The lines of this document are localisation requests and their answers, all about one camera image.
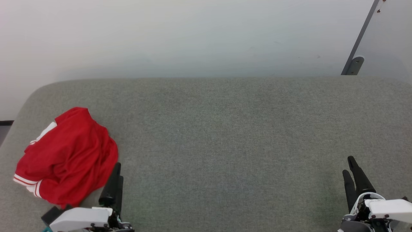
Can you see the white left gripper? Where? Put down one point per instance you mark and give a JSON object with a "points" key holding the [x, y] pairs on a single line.
{"points": [[80, 219]]}

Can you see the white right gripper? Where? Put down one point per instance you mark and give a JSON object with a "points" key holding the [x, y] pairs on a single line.
{"points": [[389, 209]]}

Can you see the red Bulls 23 jersey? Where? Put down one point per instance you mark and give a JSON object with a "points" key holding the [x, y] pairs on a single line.
{"points": [[70, 154]]}

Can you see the black baseboard strip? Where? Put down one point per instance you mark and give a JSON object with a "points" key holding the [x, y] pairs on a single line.
{"points": [[6, 122]]}

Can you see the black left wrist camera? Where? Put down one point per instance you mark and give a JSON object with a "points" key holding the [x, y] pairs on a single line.
{"points": [[53, 214]]}

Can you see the grey metal post bracket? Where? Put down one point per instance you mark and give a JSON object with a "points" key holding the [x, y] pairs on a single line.
{"points": [[356, 64]]}

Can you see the grey metal post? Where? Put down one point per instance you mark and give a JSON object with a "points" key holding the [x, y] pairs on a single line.
{"points": [[362, 32]]}

